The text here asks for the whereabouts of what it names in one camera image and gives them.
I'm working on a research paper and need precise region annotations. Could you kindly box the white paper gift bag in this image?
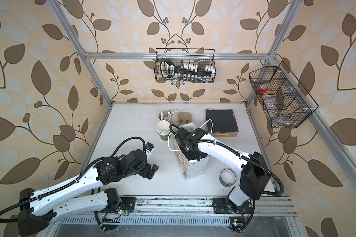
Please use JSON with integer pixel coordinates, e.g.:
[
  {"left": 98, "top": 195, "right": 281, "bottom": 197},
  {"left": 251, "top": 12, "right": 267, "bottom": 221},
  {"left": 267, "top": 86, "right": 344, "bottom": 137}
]
[{"left": 168, "top": 122, "right": 209, "bottom": 180}]

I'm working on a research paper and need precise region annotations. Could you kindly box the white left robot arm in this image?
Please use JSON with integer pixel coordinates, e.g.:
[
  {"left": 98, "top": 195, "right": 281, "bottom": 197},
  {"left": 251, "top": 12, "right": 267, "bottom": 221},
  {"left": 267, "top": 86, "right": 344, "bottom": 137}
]
[{"left": 0, "top": 137, "right": 159, "bottom": 237}]

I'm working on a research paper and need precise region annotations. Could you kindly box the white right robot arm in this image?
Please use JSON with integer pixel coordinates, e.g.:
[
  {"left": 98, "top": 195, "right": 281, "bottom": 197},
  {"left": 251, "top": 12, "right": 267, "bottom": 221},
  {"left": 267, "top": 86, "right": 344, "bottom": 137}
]
[{"left": 170, "top": 124, "right": 284, "bottom": 213}]

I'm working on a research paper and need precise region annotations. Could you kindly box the stack of pulp cup carriers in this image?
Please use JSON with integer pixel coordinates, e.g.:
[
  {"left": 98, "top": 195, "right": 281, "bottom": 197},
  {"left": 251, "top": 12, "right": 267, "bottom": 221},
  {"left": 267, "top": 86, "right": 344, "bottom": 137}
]
[{"left": 177, "top": 112, "right": 192, "bottom": 125}]

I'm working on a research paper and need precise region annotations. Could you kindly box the stack of paper cups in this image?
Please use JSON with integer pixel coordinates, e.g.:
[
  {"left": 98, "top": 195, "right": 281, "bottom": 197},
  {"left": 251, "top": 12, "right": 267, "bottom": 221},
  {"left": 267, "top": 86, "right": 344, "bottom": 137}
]
[{"left": 156, "top": 120, "right": 171, "bottom": 141}]

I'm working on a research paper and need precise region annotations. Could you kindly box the pink cup of sachets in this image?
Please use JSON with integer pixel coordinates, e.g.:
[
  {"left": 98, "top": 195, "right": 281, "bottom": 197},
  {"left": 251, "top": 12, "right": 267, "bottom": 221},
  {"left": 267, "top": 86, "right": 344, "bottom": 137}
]
[{"left": 158, "top": 110, "right": 177, "bottom": 123}]

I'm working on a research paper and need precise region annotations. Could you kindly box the cardboard napkin box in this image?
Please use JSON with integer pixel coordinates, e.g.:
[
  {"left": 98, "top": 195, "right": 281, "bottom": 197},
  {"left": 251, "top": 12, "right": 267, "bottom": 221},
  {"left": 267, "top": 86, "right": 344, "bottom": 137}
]
[{"left": 205, "top": 109, "right": 239, "bottom": 137}]

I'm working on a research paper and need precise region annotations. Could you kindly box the stack of coloured napkins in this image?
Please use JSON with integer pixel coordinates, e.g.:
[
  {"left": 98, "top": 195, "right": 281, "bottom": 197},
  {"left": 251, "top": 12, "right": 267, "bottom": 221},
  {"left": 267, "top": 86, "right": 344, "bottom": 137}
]
[{"left": 205, "top": 109, "right": 239, "bottom": 136}]

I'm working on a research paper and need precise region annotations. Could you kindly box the grey tape roll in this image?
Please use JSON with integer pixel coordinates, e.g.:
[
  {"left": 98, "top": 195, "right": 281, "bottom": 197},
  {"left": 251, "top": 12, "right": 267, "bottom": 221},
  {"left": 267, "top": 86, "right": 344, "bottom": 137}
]
[{"left": 219, "top": 168, "right": 237, "bottom": 187}]

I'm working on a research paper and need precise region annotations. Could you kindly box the black socket set rack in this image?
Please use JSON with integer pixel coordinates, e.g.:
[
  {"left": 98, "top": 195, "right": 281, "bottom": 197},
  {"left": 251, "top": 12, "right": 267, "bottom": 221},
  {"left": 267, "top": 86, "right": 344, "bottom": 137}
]
[{"left": 159, "top": 59, "right": 216, "bottom": 79}]

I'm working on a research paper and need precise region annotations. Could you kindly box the plastic bottle red cap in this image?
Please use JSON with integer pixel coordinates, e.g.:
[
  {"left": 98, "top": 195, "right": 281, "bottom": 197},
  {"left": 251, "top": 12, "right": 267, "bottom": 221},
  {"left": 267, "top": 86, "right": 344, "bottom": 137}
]
[{"left": 258, "top": 84, "right": 277, "bottom": 112}]

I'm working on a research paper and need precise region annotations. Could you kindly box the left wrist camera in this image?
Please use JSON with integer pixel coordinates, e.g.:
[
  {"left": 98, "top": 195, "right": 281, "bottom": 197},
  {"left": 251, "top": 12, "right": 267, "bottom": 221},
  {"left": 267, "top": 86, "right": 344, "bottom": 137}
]
[{"left": 145, "top": 142, "right": 154, "bottom": 159}]

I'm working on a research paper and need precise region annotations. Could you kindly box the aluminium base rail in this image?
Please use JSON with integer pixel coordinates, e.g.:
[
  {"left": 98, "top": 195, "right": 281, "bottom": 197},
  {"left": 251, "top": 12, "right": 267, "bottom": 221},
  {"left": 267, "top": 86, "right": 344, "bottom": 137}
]
[{"left": 53, "top": 195, "right": 297, "bottom": 227}]

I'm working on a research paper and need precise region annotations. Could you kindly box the black wire basket centre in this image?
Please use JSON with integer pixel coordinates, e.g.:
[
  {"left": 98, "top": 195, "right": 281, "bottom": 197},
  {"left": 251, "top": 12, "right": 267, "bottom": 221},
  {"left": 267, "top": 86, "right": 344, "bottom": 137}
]
[{"left": 154, "top": 47, "right": 217, "bottom": 84}]

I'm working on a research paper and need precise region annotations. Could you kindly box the black wire basket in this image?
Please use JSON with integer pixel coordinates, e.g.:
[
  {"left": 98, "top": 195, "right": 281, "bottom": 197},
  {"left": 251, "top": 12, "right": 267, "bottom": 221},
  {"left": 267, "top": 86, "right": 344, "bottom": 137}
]
[
  {"left": 154, "top": 47, "right": 217, "bottom": 84},
  {"left": 249, "top": 61, "right": 319, "bottom": 128}
]

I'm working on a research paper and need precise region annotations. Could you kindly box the black wire basket right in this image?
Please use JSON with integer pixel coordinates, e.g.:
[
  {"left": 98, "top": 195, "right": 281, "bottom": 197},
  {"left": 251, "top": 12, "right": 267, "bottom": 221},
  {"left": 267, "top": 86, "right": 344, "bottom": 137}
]
[{"left": 249, "top": 61, "right": 319, "bottom": 128}]

